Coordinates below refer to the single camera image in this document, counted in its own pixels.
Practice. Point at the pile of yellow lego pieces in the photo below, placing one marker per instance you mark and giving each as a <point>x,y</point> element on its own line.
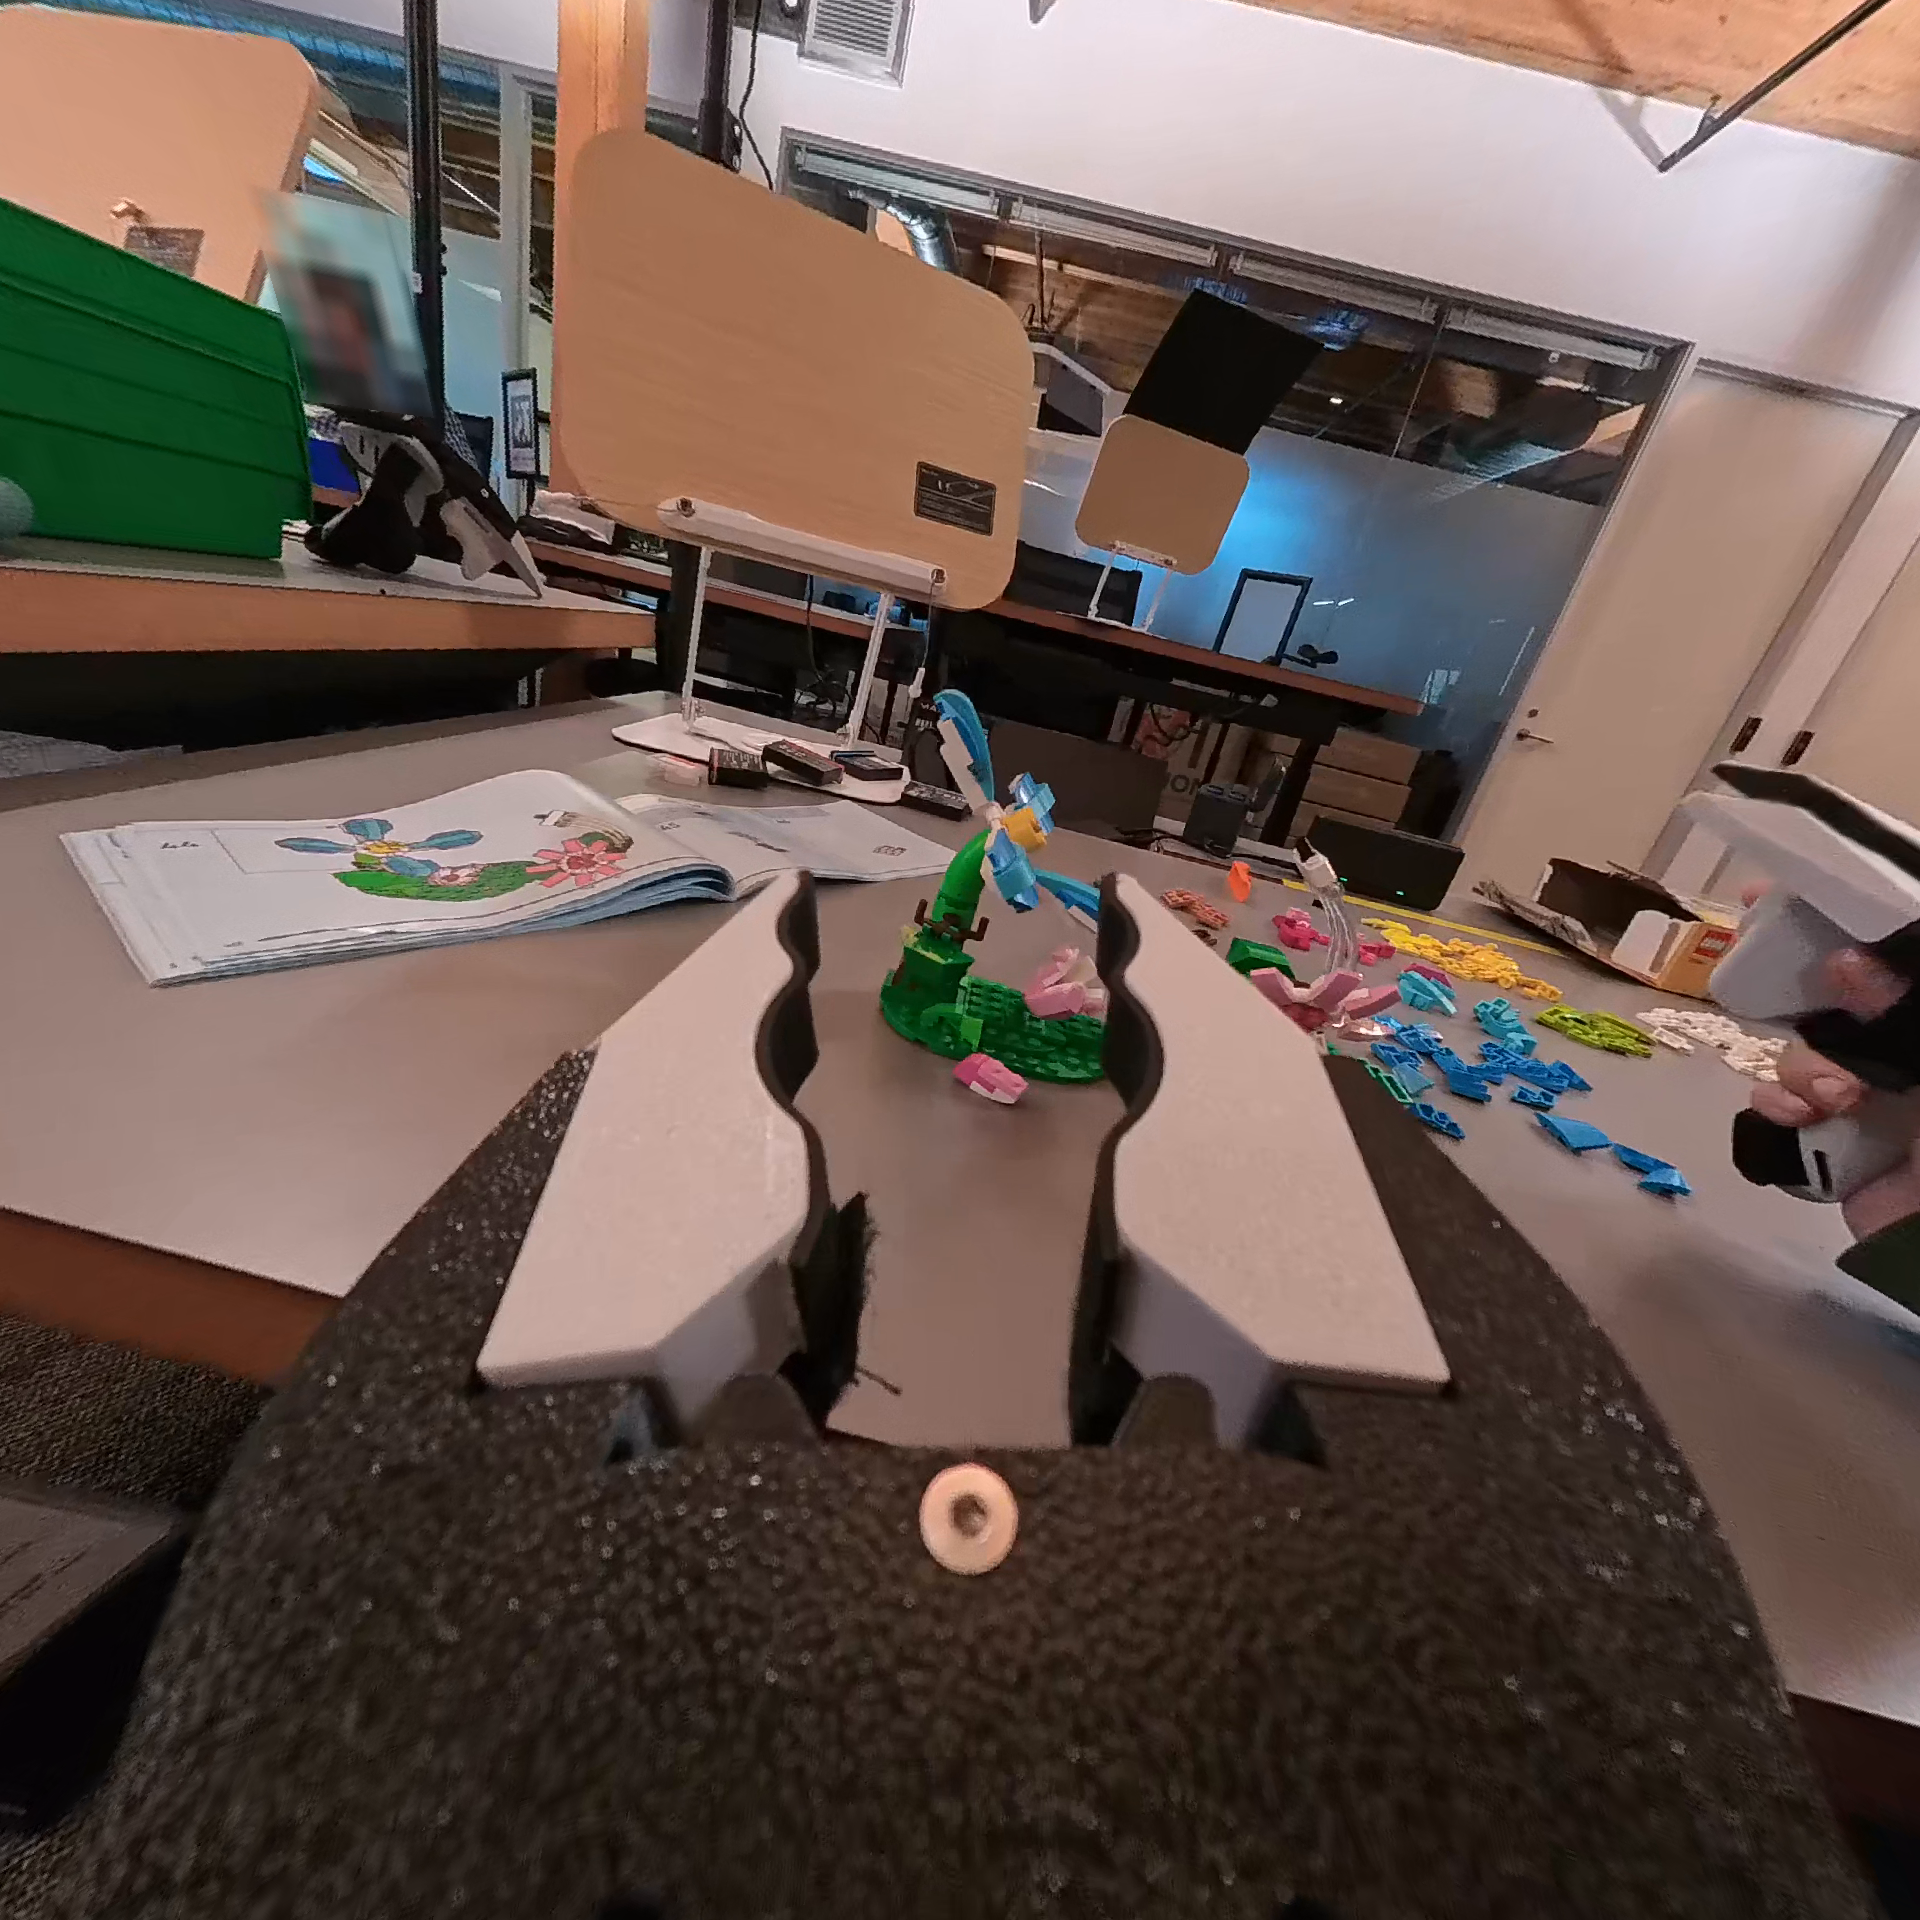
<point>1463,960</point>

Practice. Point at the pile of blue lego pieces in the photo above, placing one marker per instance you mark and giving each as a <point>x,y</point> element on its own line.
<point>1478,1067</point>

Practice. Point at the green plastic bin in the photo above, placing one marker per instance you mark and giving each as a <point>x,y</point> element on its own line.
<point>136,405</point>

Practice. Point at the white door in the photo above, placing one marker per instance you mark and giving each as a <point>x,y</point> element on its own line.
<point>1651,599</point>

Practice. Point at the black tripod pole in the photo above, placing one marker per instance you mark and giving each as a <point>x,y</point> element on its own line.
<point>426,194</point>

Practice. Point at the rounded wooden divider panel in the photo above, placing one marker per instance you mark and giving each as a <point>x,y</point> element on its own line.
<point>150,136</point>

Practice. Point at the large wooden desk divider panel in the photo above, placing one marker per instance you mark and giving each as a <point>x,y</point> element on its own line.
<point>780,375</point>

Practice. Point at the small black battery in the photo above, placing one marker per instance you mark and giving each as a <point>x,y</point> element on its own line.
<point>870,765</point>
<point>932,800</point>
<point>802,762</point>
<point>734,769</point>

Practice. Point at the tilted black panel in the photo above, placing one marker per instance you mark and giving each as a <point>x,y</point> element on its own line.
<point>1223,369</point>

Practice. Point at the brick-built bird and flower model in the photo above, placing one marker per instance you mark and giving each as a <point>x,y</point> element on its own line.
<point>960,1013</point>

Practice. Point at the black box with green light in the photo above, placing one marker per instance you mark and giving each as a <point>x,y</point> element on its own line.
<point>1382,861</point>

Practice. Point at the small pink lego brick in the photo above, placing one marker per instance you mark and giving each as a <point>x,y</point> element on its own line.
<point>990,1077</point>

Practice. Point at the long dark office desk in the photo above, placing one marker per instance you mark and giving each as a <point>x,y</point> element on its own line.
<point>1201,661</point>

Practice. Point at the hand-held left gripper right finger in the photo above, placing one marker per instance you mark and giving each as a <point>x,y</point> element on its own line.
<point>1259,1200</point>

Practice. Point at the small wooden desk divider panel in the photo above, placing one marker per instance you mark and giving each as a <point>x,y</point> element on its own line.
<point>1162,480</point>

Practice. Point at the wooden side desk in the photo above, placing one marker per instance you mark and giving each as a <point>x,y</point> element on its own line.
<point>225,599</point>

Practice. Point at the pile of white lego pieces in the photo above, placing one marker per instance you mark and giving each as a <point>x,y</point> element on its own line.
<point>1710,1036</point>

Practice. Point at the person's right hand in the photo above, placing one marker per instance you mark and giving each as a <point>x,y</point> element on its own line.
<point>1800,1093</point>

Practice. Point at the pile of lime lego pieces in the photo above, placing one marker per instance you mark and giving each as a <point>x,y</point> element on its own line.
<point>1594,1029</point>

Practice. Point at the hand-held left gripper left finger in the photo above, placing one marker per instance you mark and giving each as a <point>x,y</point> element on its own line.
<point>662,1200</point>

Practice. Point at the brownish orange lego pieces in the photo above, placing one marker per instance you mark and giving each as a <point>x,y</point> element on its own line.
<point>1193,907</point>

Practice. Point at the black and white plush toy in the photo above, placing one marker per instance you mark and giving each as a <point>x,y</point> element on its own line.
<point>404,503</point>

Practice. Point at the small black picture frame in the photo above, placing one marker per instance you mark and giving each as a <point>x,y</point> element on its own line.
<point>519,421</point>

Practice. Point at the cardboard box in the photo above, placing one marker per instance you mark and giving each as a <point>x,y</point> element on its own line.
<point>1634,922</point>

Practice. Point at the wall air vent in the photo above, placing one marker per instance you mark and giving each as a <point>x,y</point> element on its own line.
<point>856,31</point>

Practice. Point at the green lego leaf piece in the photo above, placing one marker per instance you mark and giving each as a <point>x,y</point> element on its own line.
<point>1259,955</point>

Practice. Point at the lego instruction booklet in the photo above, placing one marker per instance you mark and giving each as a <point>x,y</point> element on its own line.
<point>299,915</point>

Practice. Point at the pink lego flower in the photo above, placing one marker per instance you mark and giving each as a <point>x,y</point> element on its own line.
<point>1320,996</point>

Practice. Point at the pink lego pieces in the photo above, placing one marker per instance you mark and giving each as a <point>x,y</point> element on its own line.
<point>1306,931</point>

